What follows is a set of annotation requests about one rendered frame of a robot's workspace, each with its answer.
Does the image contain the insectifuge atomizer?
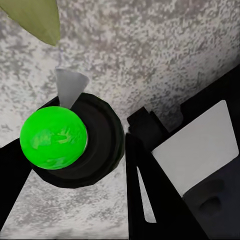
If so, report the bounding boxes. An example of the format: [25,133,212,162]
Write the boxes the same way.
[20,68,126,189]

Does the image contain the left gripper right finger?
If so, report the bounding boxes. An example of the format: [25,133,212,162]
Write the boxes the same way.
[125,133,210,240]

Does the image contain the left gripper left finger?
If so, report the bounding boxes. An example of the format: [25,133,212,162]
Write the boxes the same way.
[0,138,33,231]

